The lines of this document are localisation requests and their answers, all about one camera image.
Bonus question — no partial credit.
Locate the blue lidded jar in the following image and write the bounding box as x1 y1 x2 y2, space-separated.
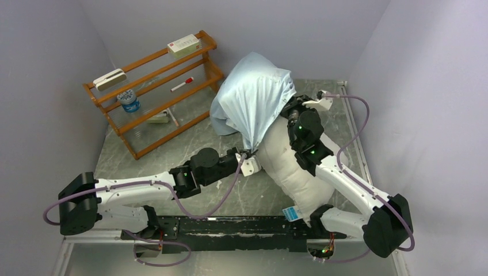
116 89 140 113

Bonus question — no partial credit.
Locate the red white marker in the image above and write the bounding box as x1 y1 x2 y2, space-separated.
170 77 194 92

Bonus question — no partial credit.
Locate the white eraser block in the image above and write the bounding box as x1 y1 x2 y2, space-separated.
93 68 127 92

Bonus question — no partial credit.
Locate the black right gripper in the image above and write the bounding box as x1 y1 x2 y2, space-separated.
278 90 318 147

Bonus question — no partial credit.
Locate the pink white pen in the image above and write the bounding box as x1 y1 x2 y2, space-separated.
166 108 180 128

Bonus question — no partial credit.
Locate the orange wooden shelf rack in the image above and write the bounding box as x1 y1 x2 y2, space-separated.
82 30 224 160

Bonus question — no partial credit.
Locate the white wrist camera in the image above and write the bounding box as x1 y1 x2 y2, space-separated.
241 156 262 177
302 90 336 112

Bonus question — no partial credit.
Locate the white pillow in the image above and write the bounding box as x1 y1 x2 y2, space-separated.
256 117 335 226

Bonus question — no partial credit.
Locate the blue white pillow label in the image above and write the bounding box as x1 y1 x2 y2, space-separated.
281 206 303 222

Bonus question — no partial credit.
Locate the light blue pillowcase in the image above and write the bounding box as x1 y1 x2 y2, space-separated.
209 52 296 151

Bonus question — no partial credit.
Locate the white red box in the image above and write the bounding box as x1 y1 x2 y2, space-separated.
167 34 202 59

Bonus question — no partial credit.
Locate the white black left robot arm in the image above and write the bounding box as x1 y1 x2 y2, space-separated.
58 148 262 239

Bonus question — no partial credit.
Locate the aluminium frame rail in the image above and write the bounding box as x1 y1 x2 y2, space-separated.
51 228 127 276

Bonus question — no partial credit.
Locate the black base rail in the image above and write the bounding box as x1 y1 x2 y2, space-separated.
120 215 348 254

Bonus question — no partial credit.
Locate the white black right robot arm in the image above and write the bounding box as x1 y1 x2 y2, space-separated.
281 92 415 259

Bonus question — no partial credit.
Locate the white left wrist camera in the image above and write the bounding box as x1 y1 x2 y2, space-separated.
241 156 262 177

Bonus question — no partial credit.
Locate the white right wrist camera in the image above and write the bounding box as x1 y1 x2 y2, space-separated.
302 90 336 112

